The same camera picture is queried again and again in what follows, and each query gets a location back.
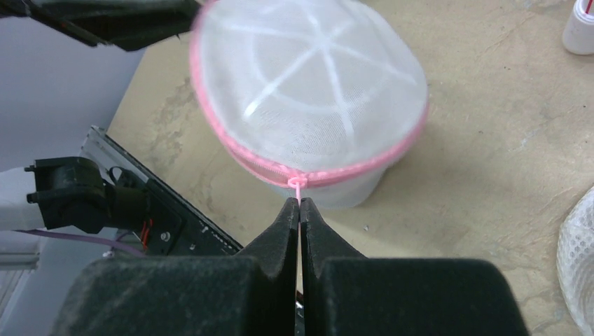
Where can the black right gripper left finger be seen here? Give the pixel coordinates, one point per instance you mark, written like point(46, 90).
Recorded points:
point(250, 293)

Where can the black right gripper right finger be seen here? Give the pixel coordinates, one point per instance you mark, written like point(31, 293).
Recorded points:
point(346, 293)

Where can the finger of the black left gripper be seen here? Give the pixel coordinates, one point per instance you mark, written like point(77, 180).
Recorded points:
point(128, 24)

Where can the pink-trimmed white laundry bag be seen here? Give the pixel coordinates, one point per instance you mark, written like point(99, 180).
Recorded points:
point(315, 98)

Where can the white PVC pipe rack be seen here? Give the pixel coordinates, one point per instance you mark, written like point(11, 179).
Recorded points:
point(577, 37)

